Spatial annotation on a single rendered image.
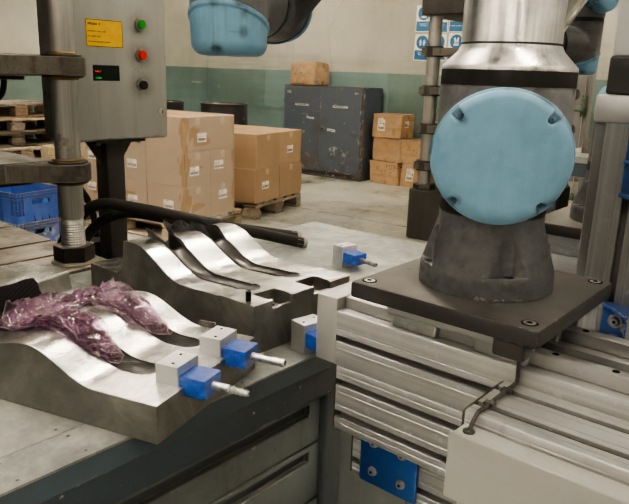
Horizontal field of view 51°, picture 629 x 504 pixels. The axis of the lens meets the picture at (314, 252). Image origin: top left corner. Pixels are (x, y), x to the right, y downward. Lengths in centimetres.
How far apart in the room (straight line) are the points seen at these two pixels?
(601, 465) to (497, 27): 38
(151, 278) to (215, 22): 76
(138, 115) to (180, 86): 814
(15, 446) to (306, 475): 62
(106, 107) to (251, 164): 401
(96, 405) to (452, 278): 50
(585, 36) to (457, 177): 93
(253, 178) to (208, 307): 469
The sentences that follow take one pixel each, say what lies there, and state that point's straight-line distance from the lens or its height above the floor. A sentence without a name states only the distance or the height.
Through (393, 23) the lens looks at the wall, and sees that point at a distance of 854.
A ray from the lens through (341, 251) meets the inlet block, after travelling 165.
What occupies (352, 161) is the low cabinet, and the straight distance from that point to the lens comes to 823.
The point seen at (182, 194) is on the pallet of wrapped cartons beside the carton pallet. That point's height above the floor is 36.
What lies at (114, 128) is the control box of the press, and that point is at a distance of 193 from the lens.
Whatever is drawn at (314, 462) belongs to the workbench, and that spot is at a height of 53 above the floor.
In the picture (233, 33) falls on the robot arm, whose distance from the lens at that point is 65.
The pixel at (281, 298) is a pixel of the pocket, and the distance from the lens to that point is 120.
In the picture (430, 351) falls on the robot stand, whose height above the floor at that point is 96.
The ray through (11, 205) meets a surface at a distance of 492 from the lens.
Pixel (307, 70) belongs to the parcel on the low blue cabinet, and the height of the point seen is 130.
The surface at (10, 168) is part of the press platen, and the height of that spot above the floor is 103.
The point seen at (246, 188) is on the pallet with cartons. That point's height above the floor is 27.
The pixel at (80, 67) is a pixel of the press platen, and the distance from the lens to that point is 171.
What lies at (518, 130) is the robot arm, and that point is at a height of 123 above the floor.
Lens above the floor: 127
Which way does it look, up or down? 15 degrees down
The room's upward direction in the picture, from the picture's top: 2 degrees clockwise
